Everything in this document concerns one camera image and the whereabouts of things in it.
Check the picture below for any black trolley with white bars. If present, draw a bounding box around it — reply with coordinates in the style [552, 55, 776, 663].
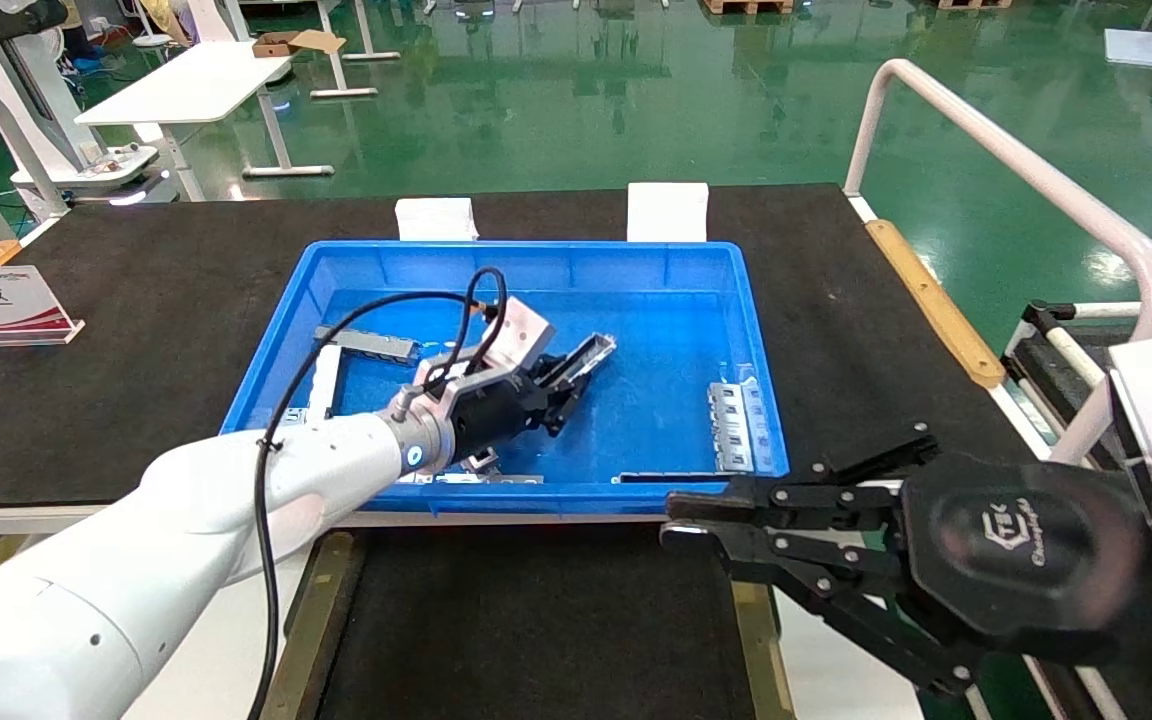
[1001, 298, 1152, 471]

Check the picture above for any dark grey channel bracket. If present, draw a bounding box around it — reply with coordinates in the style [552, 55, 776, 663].
[314, 326, 419, 364]

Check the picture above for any white desk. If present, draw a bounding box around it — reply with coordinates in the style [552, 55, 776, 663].
[74, 40, 337, 204]

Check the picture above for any grey flat board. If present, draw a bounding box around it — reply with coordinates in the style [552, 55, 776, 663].
[1104, 28, 1152, 71]

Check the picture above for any black felt table mat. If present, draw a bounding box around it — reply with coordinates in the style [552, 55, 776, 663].
[0, 183, 1037, 511]

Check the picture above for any tall white tube rail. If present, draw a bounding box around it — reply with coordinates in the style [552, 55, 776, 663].
[841, 58, 1152, 466]

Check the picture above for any grey perforated metal bracket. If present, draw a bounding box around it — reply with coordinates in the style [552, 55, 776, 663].
[536, 333, 619, 401]

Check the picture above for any white metal strip bracket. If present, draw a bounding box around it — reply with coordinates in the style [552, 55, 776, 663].
[306, 345, 342, 423]

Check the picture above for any grey tube rail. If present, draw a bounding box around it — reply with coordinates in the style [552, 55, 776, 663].
[0, 80, 69, 223]

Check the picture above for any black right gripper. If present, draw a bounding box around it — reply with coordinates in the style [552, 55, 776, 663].
[661, 424, 1149, 696]

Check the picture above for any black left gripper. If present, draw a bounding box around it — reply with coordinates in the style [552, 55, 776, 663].
[446, 352, 592, 467]

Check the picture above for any black lined container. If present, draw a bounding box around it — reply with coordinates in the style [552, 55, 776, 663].
[256, 525, 797, 720]

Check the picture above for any long wooden edge strip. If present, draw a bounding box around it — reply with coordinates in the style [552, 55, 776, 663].
[864, 218, 1007, 391]

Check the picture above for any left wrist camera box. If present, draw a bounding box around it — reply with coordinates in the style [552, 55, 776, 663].
[414, 295, 555, 411]

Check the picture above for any open cardboard box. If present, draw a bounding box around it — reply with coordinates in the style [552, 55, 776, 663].
[252, 30, 347, 59]

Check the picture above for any white fan stand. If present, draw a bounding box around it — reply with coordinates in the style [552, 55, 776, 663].
[129, 0, 174, 49]

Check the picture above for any blue plastic parts bin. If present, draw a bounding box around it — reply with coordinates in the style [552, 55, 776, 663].
[221, 240, 790, 516]

